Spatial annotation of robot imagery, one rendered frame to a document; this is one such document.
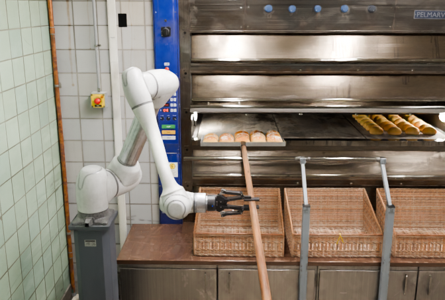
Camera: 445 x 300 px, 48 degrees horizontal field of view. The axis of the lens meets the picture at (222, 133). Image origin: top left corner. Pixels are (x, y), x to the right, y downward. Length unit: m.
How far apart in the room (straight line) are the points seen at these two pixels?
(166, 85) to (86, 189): 0.65
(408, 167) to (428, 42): 0.83
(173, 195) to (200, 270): 1.13
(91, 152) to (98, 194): 1.00
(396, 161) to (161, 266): 1.71
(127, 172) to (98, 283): 0.59
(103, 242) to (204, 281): 0.80
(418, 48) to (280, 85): 0.91
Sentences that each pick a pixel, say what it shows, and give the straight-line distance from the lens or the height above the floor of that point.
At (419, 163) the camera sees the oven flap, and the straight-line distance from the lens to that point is 3.68.
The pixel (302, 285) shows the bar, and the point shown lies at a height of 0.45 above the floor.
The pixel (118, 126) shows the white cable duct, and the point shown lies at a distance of 3.45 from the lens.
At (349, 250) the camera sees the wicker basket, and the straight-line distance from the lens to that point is 3.22.
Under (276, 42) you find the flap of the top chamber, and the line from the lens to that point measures 3.32.
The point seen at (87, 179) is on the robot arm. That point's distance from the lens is 2.57.
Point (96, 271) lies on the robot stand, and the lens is 2.74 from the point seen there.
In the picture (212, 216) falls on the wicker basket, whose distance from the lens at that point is 3.50.
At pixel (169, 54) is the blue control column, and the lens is 3.29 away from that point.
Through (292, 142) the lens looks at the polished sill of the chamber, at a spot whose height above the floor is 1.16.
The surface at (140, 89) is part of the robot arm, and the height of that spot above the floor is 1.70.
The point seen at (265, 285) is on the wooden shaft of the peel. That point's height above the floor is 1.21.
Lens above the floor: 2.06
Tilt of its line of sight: 14 degrees down
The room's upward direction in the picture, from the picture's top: straight up
